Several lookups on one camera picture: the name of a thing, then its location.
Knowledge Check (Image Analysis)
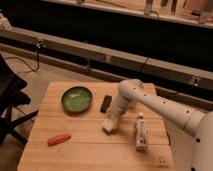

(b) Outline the black office chair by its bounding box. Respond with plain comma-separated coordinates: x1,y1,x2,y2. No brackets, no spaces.
0,54,38,145

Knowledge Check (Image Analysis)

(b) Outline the black cable on floor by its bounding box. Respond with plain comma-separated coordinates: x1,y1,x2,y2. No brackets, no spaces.
3,39,44,76

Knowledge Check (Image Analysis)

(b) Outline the green bowl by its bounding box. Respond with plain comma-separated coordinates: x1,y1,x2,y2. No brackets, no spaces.
61,86,93,113

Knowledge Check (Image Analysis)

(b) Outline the white sponge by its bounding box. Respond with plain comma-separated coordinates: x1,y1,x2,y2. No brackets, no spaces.
102,119,117,133

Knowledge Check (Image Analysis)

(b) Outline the white squeeze bottle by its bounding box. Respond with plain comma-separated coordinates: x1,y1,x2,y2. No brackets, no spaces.
135,113,148,151

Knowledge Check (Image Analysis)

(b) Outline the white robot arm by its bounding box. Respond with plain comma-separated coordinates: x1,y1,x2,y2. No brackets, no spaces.
103,79,213,171

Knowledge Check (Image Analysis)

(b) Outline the orange carrot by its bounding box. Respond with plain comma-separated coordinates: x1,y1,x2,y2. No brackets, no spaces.
47,134,71,146

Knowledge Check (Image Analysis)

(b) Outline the black rectangular block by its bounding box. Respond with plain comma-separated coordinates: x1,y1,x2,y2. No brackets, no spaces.
100,95,112,113

